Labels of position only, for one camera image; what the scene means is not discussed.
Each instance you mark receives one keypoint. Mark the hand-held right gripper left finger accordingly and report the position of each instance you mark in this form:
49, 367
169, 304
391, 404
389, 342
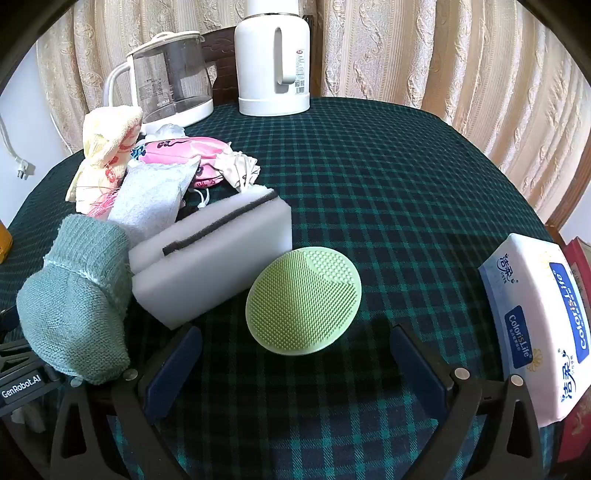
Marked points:
173, 374

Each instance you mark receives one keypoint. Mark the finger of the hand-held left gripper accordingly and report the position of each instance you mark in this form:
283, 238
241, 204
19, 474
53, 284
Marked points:
23, 357

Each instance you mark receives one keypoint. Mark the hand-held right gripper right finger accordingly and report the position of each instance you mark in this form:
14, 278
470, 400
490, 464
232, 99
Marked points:
415, 364

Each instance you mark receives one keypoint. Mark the green knitted sock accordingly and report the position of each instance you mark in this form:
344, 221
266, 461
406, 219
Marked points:
69, 314

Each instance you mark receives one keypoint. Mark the plain white foam sponge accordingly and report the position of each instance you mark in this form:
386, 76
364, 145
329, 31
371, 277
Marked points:
198, 295

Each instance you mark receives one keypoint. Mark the white and blue tissue pack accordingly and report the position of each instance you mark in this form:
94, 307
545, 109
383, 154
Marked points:
540, 323

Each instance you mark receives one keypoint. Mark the green silicone scrubber pad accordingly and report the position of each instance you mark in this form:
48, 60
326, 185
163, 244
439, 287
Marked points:
300, 300

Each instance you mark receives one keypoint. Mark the white sponge with dark stripe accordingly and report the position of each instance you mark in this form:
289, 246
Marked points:
207, 235

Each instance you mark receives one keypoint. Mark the light grey towel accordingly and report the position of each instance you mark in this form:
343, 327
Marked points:
147, 198

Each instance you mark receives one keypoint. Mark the red tin box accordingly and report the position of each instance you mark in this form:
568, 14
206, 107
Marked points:
579, 263

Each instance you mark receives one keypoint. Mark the pink printed pouch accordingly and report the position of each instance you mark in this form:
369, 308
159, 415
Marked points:
184, 150

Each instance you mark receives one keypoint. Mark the yellow floral towel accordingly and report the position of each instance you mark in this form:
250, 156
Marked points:
106, 138

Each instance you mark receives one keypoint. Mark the yellow object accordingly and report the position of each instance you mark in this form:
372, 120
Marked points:
4, 244

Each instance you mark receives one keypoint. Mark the glass kettle with white base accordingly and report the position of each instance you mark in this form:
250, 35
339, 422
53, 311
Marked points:
171, 78

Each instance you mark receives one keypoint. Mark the beige patterned curtain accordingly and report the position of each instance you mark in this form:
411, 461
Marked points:
415, 55

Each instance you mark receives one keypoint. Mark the dark wooden chair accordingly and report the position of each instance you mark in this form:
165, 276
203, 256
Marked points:
224, 60

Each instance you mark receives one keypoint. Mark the white thermos jug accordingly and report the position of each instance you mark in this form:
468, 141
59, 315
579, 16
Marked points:
258, 60

